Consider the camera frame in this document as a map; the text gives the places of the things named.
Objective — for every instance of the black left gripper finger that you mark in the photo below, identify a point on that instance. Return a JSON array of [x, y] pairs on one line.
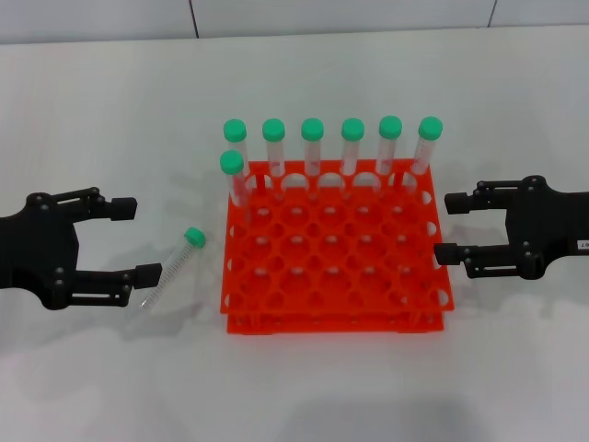
[[147, 275], [124, 208]]

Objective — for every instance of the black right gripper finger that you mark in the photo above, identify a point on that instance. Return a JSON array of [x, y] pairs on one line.
[[458, 203], [448, 254]]

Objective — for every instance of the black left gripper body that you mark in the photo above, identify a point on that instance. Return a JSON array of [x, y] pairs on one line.
[[37, 248]]

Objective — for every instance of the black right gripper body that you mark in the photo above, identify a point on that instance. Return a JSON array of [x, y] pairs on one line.
[[547, 225]]

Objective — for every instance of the black-graduated green-capped test tube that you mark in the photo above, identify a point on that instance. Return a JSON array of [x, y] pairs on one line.
[[194, 236]]

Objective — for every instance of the red-printed green-capped test tube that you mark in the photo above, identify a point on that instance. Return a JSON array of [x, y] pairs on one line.
[[430, 128], [231, 162], [353, 129], [235, 130], [313, 129], [273, 129], [390, 127]]

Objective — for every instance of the orange plastic test tube rack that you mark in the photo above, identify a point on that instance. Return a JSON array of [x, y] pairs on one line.
[[343, 318]]

